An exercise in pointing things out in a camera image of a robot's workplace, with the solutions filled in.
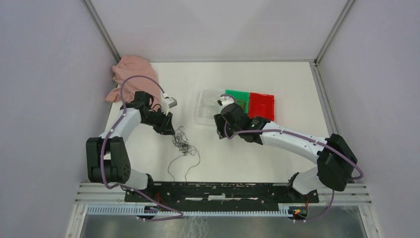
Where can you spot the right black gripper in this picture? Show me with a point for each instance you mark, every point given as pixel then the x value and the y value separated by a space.
pixel 220 122

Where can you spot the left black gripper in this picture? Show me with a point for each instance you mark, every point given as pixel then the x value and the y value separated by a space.
pixel 166 127

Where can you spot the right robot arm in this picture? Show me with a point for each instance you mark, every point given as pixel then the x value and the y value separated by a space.
pixel 334 160

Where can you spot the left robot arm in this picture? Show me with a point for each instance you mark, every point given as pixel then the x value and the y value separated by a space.
pixel 107 158

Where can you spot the clear plastic bin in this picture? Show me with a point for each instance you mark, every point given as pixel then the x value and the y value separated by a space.
pixel 207 106

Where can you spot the green plastic bin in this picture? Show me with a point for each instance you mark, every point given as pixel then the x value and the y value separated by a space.
pixel 241 97

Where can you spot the red plastic bin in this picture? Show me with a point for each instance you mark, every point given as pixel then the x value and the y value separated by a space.
pixel 261 105

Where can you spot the pink cloth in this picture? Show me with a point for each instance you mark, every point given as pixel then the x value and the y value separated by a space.
pixel 133 74

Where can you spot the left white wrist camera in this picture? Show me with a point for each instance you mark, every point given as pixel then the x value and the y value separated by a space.
pixel 167 103

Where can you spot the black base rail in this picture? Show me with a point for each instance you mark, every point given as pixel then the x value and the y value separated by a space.
pixel 173 195

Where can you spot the aluminium frame rail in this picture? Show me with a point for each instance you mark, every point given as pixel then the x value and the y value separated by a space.
pixel 98 194

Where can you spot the white slotted cable duct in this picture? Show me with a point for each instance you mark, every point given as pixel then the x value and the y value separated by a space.
pixel 143 210

